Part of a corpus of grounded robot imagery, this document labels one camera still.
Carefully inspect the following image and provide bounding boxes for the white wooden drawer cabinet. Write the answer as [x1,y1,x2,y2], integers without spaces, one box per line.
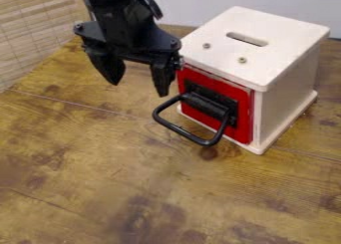
[178,7,330,154]

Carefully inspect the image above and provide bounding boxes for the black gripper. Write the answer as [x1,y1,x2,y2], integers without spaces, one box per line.
[74,0,183,97]

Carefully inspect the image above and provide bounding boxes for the black metal drawer handle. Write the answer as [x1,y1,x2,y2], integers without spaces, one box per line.
[151,78,240,147]

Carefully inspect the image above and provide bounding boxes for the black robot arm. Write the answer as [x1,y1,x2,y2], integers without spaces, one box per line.
[74,0,182,97]

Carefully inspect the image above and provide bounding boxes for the red wooden drawer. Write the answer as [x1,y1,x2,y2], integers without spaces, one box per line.
[177,65,254,144]

